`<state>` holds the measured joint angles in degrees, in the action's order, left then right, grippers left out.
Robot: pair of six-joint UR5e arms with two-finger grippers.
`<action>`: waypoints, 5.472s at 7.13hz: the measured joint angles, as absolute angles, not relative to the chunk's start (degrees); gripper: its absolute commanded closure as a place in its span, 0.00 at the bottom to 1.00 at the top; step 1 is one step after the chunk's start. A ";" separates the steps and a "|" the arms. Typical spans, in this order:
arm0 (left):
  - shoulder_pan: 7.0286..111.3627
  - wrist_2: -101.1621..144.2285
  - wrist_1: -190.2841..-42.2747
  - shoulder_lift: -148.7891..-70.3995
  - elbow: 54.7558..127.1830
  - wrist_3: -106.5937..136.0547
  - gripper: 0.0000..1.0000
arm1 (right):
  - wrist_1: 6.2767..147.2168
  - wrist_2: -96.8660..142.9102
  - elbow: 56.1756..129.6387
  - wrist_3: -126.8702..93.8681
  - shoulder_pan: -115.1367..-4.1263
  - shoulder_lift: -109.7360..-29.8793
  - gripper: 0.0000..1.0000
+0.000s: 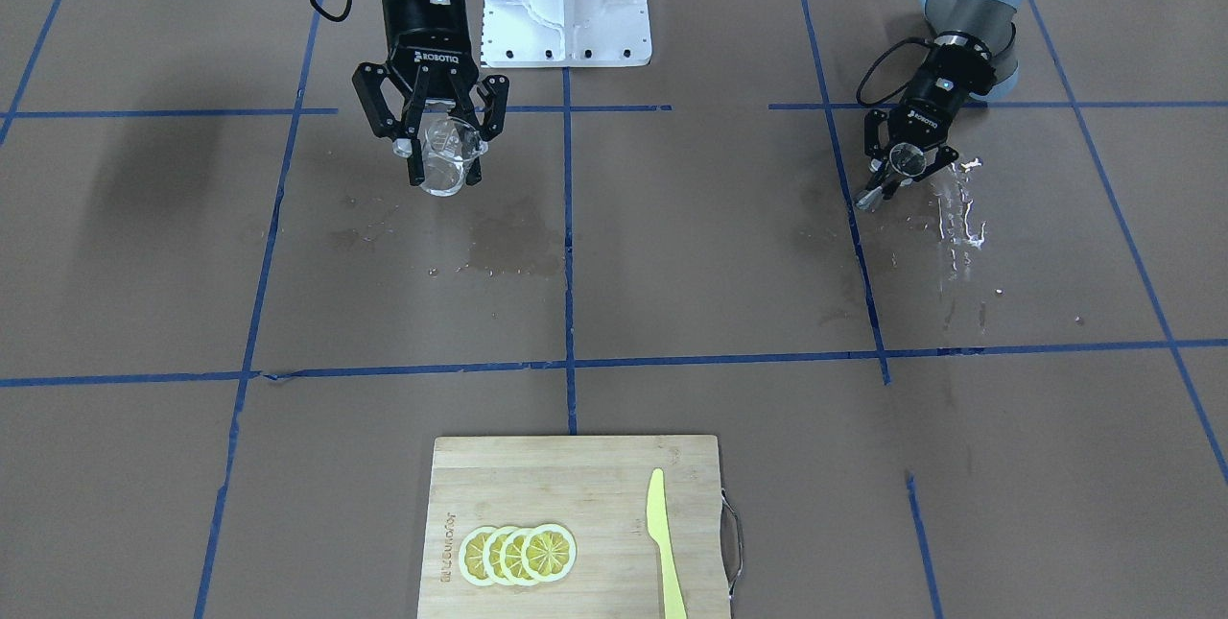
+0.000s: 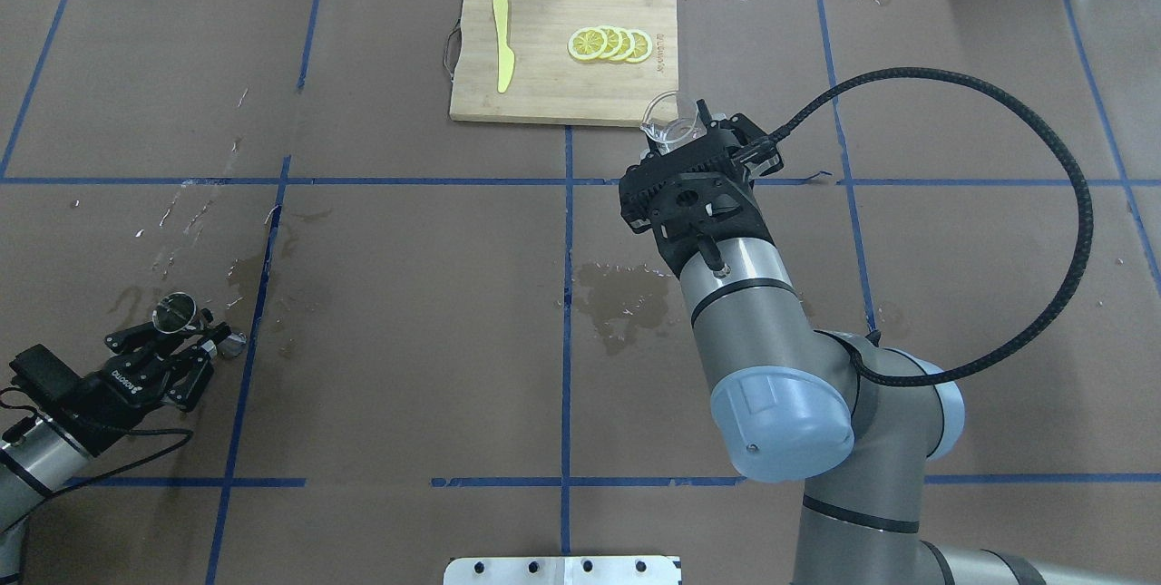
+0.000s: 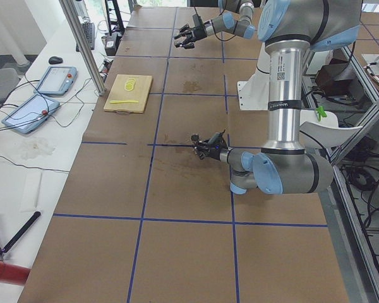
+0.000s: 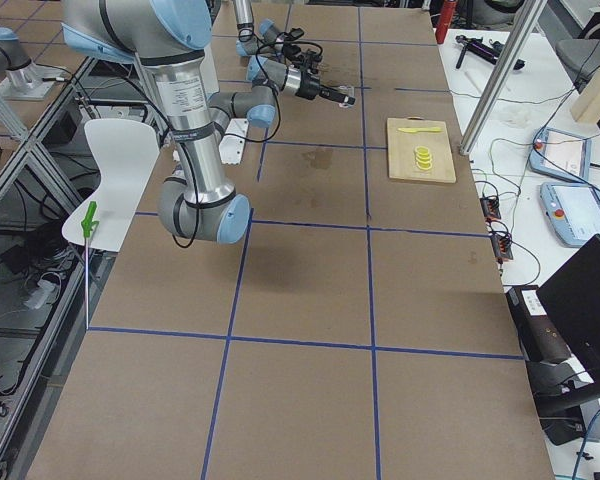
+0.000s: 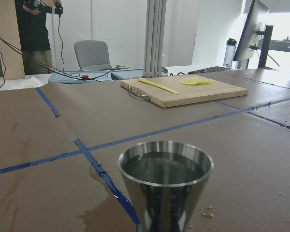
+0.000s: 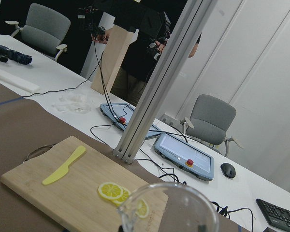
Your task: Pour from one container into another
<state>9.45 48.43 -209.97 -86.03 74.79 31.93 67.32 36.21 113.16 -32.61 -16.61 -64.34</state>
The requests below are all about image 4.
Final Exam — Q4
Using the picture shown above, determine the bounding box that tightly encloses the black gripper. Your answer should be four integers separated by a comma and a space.
295, 73, 345, 105

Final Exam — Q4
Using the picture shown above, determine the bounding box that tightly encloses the clear glass cup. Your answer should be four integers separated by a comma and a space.
337, 85, 355, 109

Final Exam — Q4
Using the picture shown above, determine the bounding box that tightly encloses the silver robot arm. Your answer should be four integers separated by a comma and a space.
233, 0, 285, 57
63, 1, 355, 244

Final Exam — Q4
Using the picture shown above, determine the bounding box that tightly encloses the yellow plastic knife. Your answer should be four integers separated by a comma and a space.
397, 127, 442, 134

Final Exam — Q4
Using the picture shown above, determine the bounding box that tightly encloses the bamboo cutting board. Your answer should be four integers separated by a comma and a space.
386, 118, 456, 184

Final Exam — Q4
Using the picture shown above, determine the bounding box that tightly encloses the black hand tool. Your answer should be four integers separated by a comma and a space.
455, 35, 504, 69

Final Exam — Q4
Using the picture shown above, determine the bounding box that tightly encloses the white chair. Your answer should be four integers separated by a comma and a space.
62, 118, 160, 252

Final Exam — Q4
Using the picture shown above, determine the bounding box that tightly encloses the teach pendant far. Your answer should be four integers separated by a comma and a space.
529, 127, 592, 182

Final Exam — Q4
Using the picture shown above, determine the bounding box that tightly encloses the teach pendant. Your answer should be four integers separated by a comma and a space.
539, 182, 600, 248
529, 127, 592, 182

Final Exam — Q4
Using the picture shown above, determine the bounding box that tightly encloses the brown table cover paper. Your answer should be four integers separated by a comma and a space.
28, 5, 553, 479

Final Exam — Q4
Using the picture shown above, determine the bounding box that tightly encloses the green clamp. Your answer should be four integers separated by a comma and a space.
80, 201, 99, 239

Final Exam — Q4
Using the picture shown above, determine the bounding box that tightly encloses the teach pendant near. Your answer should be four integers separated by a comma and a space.
539, 182, 600, 248

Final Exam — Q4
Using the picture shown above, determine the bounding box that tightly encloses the black laptop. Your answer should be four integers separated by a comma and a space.
537, 234, 600, 372

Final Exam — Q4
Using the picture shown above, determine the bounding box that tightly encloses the black box device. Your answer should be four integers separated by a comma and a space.
506, 285, 571, 365

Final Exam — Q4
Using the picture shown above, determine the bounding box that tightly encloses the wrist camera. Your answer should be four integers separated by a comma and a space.
286, 28, 305, 41
302, 49, 322, 75

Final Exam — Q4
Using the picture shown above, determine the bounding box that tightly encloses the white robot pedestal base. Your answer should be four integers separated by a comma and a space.
219, 118, 249, 165

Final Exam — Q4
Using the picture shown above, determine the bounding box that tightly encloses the aluminium frame post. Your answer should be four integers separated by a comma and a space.
459, 0, 547, 156

